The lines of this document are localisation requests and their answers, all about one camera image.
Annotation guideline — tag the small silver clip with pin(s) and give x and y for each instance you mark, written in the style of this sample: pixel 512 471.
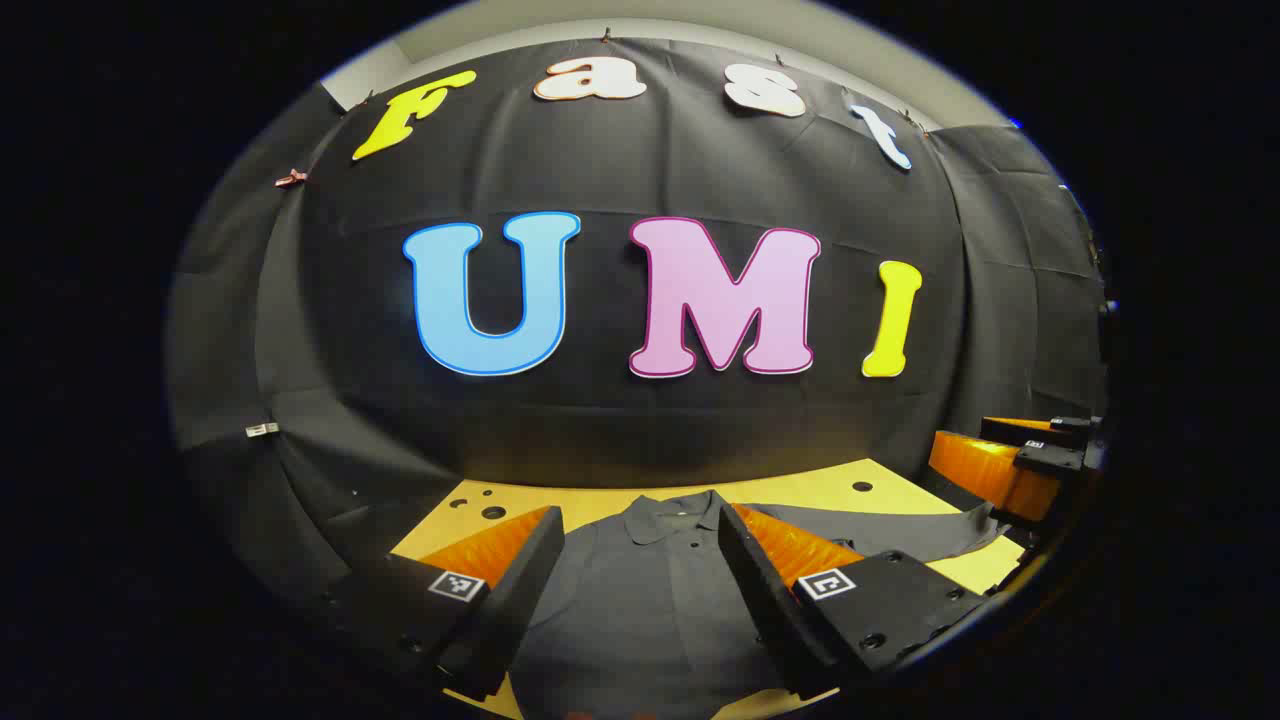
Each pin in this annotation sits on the small silver clip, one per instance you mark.
pixel 262 429

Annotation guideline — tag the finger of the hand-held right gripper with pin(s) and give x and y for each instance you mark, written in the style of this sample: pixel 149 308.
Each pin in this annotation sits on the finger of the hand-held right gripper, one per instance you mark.
pixel 985 470
pixel 1020 428

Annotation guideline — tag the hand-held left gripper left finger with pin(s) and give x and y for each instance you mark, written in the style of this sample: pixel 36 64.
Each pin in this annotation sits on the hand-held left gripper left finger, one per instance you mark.
pixel 520 590

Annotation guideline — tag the small red clip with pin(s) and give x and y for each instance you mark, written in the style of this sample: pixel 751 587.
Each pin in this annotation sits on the small red clip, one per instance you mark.
pixel 291 178

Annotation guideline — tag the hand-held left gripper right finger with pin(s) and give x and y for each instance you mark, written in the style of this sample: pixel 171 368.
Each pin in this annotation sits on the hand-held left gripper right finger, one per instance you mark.
pixel 760 590

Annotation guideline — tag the black backdrop cloth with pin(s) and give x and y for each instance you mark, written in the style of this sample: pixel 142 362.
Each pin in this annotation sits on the black backdrop cloth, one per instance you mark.
pixel 600 420

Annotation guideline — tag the dark grey shirt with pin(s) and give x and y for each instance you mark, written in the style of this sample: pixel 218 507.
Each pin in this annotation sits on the dark grey shirt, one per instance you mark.
pixel 640 600

